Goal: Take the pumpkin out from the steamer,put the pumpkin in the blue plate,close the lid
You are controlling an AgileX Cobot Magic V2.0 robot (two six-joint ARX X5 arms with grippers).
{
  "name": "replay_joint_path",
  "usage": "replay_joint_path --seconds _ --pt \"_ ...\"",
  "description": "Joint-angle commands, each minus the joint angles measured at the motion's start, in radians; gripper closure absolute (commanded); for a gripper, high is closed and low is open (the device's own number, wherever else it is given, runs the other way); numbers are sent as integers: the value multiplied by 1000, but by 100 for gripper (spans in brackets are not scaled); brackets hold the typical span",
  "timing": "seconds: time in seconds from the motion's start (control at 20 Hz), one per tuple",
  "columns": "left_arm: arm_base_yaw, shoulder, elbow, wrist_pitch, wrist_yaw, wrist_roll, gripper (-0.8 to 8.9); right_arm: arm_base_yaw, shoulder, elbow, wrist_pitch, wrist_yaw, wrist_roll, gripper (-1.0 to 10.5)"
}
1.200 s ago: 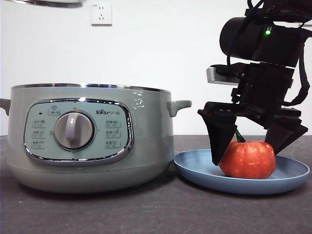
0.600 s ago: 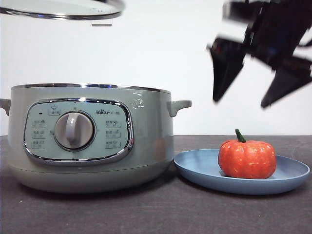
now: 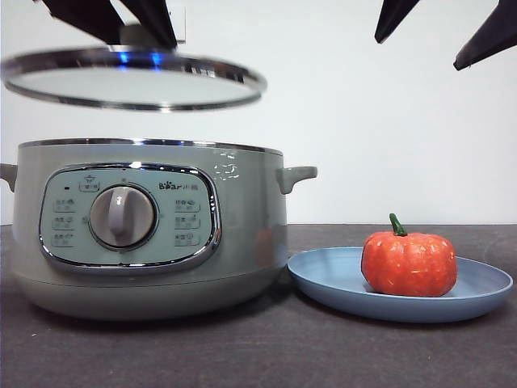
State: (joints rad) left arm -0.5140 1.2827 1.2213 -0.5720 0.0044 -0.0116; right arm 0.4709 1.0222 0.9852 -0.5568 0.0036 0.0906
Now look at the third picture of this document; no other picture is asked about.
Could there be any glass lid with green knob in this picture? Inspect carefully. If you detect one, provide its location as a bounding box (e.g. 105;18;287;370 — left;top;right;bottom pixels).
0;23;268;113

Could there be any orange pumpkin with green stem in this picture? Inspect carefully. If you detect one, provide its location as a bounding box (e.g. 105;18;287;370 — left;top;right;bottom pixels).
360;213;459;298

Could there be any pale green electric steamer pot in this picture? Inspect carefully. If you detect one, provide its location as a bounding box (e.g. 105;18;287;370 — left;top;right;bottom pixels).
0;137;318;323

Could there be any blue plate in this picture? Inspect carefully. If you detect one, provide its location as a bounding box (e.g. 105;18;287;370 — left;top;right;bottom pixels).
286;246;515;323

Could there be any white wall socket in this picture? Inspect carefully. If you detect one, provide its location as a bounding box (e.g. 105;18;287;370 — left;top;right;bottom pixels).
174;6;187;44

